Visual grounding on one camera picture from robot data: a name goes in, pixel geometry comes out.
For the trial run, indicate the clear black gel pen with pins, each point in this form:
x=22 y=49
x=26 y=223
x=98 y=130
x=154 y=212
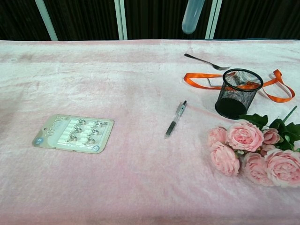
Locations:
x=172 y=125

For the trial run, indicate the black metal mesh pen holder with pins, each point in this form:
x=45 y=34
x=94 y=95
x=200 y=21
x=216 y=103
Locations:
x=232 y=109

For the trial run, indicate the white frame post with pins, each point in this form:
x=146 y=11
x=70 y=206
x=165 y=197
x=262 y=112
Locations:
x=214 y=18
x=47 y=21
x=122 y=21

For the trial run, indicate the silver metal fork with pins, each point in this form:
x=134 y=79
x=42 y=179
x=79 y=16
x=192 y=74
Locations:
x=201 y=60

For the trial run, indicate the clear test tube white cap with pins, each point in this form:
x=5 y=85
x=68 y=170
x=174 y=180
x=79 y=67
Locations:
x=192 y=18

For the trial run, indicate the blister pack of metal hooks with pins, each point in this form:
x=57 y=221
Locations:
x=70 y=133

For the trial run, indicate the pink artificial rose bouquet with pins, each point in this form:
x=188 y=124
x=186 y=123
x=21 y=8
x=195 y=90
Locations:
x=245 y=137

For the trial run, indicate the pink plush table cloth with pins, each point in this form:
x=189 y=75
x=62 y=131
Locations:
x=117 y=187

